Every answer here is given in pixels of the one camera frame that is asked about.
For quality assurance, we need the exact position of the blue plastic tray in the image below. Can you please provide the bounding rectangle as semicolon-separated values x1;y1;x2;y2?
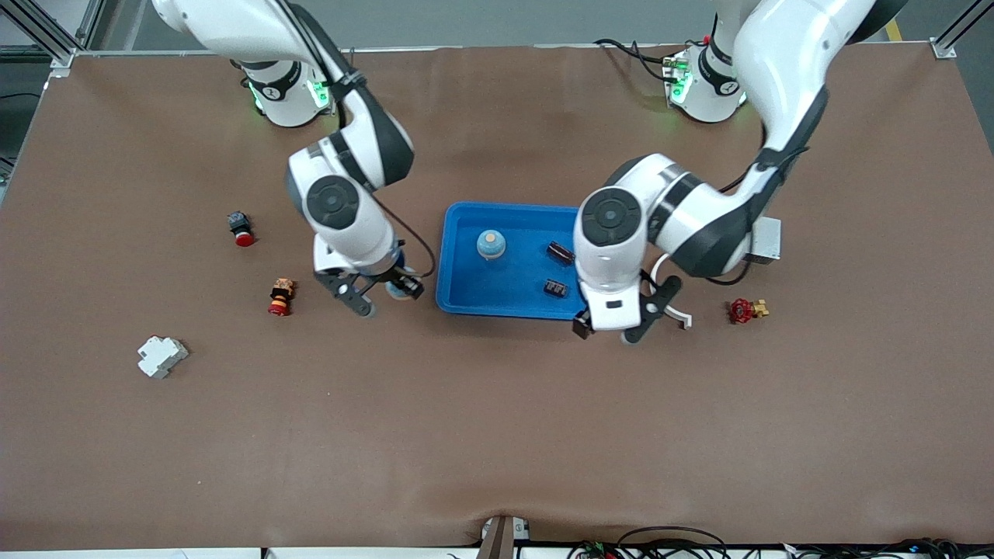
435;202;595;321

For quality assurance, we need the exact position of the silver metal power supply box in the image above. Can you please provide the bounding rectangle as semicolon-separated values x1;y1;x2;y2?
747;217;782;265

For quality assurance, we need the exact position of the white circuit breaker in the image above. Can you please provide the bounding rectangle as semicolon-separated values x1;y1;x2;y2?
137;335;189;380

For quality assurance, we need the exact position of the white curved plastic bracket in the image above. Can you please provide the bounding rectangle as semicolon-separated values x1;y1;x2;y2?
650;252;693;331

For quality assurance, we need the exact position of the red handle brass valve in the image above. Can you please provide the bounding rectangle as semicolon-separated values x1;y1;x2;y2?
728;297;770;325

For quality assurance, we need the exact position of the black floor cable bundle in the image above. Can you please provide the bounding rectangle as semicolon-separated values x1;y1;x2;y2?
565;526;994;559

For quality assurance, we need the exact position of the black base cable bundle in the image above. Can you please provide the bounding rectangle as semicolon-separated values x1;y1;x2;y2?
594;37;686;83

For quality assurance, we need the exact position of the aluminium frame profile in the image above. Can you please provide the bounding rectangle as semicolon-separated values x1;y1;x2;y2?
930;0;994;61
0;0;106;75

